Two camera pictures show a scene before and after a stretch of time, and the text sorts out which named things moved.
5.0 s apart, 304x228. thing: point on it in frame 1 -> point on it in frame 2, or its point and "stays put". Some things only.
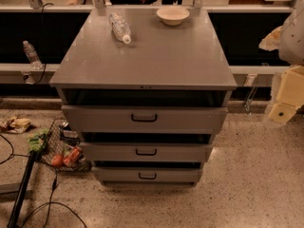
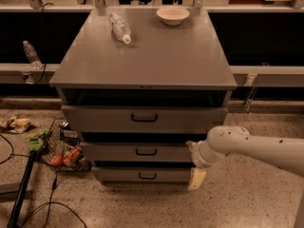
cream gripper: [293, 42] -> [197, 155]
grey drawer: [144, 152] stays put
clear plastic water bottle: [120, 28] stays put
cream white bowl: [173, 15] stays put
